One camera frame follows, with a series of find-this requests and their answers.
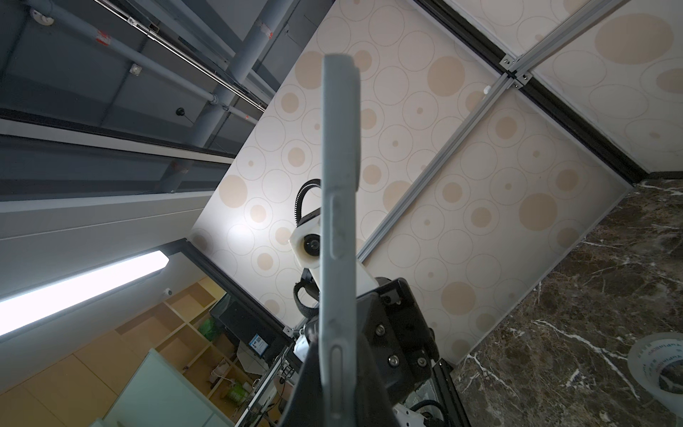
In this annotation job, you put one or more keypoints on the horizontal aluminium rail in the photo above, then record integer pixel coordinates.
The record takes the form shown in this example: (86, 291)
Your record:
(573, 27)

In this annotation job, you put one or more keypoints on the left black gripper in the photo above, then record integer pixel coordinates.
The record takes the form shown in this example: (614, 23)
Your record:
(402, 345)

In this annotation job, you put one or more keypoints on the ceiling fluorescent light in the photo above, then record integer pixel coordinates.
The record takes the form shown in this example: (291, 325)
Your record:
(30, 307)

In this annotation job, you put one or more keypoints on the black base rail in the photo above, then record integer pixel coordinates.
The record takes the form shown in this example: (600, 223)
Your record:
(437, 398)

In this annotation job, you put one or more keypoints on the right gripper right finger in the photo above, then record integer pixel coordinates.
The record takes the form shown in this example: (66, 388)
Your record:
(372, 405)

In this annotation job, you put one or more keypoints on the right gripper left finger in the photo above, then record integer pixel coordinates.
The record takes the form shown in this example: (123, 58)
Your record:
(305, 406)

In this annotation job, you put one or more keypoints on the diagonal aluminium rail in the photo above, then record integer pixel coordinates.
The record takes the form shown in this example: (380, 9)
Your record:
(501, 85)

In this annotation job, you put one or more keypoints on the wooden shelf unit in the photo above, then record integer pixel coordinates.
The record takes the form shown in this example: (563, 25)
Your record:
(183, 332)

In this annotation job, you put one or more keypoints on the phone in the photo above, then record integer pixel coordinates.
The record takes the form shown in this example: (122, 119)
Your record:
(340, 181)

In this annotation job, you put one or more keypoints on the clear tape roll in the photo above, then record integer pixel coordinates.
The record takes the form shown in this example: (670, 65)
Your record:
(655, 362)

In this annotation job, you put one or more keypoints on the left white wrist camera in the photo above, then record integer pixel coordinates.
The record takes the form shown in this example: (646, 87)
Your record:
(306, 245)

